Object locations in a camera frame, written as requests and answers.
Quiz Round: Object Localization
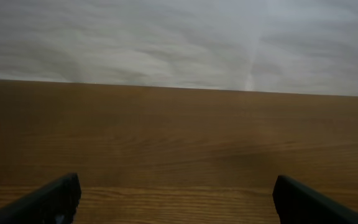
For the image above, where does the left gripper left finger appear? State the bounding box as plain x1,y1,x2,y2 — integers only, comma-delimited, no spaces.
0,172,82,224

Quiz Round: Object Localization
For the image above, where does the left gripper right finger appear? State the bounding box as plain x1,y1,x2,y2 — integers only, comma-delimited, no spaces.
272,174,358,224

